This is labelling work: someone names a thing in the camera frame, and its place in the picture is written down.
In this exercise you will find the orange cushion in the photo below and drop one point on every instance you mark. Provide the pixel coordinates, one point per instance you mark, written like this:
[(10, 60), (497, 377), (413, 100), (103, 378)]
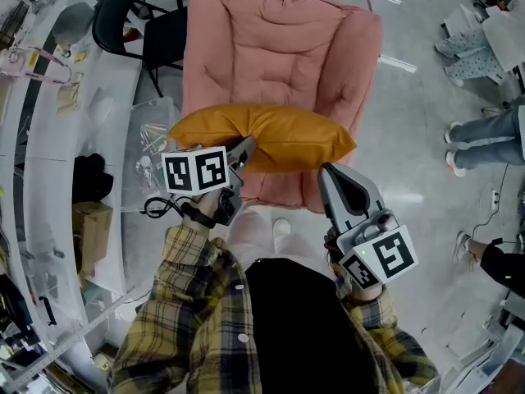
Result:
[(295, 138)]

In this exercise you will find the black wristband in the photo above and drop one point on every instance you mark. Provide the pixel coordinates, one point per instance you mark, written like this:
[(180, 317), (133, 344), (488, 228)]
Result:
[(199, 218)]

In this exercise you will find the pile of plastic utensils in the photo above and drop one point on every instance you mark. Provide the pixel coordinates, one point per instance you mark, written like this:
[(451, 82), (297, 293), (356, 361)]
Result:
[(149, 138)]

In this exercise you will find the person's right forearm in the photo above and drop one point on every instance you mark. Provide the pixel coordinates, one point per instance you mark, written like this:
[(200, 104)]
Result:
[(381, 335)]

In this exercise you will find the person's torso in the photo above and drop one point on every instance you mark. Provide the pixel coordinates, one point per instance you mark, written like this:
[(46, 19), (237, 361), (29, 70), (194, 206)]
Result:
[(295, 322)]

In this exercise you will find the bundle of wooden sticks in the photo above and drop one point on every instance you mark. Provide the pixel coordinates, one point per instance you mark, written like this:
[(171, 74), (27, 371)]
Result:
[(69, 99)]

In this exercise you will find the black cloth bundle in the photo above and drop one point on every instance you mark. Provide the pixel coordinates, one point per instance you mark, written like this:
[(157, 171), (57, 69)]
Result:
[(92, 179)]

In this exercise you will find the person's left hand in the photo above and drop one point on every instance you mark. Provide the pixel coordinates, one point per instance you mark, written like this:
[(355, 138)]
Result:
[(209, 203)]

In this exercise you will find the person's white shoe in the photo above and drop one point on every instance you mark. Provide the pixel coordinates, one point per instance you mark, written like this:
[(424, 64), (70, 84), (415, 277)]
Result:
[(282, 228)]

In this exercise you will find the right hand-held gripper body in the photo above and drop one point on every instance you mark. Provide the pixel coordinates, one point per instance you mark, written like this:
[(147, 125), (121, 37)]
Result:
[(389, 257)]

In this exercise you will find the black folding chair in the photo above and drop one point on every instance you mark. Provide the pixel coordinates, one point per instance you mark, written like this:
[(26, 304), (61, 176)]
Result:
[(164, 39)]

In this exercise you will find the brown cardboard box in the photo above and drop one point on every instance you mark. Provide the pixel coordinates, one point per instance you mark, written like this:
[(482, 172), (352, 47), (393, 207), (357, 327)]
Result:
[(92, 228)]

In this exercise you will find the pink padded armchair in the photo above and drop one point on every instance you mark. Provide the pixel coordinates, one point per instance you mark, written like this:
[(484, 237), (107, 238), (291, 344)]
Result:
[(287, 56)]

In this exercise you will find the person's legs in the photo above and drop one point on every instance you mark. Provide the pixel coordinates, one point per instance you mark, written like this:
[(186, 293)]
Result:
[(254, 236)]

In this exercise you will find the white power strip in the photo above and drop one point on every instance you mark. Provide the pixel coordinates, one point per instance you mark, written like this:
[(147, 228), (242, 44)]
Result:
[(495, 198)]

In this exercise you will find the clear plastic storage bin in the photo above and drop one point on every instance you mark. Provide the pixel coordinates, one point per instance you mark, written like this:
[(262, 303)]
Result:
[(152, 109)]

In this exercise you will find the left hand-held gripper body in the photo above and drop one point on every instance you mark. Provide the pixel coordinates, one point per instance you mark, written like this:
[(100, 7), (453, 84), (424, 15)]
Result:
[(197, 170)]

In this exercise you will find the small grey device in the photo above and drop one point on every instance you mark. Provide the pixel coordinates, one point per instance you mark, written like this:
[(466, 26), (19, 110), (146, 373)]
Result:
[(57, 254)]

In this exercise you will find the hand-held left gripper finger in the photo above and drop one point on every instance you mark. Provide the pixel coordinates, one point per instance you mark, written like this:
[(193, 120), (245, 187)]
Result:
[(246, 150)]

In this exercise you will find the beige mug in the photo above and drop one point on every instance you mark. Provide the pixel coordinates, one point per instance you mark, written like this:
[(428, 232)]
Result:
[(101, 361)]

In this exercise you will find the person's left forearm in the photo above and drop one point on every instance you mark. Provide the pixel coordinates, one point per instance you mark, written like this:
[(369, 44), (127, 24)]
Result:
[(193, 277)]

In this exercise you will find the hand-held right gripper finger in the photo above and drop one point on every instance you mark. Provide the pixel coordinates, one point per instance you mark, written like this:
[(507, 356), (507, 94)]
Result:
[(330, 203), (371, 197)]

